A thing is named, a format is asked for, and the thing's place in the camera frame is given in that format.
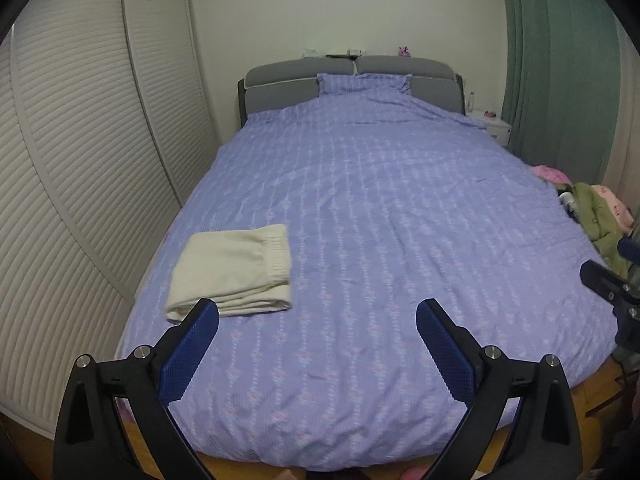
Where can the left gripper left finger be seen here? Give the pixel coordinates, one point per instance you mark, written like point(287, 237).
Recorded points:
point(90, 439)

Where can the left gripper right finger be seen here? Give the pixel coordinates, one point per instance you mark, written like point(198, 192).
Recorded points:
point(544, 439)

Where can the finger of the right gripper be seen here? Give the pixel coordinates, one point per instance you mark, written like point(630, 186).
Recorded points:
point(629, 249)
point(605, 283)

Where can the cream white pants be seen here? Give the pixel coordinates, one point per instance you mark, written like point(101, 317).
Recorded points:
point(243, 272)

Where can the olive green garment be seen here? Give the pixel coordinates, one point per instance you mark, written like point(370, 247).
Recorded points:
point(601, 227)

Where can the pink patterned garment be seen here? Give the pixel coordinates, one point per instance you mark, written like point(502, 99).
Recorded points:
point(619, 210)

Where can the black white garment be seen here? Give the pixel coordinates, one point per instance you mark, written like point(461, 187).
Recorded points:
point(570, 205)

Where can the white nightstand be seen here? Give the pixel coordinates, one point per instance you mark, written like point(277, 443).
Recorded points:
point(497, 128)

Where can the green curtain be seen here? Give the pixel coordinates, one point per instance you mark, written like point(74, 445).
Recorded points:
point(563, 84)

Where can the purple floral duvet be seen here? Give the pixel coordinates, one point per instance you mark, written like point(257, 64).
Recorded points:
point(388, 201)

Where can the white louvered wardrobe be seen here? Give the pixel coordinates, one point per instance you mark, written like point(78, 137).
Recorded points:
point(105, 132)

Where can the small purple toy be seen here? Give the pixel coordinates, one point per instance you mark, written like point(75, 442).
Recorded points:
point(403, 52)

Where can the grey padded headboard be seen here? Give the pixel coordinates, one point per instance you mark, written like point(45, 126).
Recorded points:
point(285, 84)

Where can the purple floral pillow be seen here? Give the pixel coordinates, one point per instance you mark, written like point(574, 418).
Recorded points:
point(337, 85)

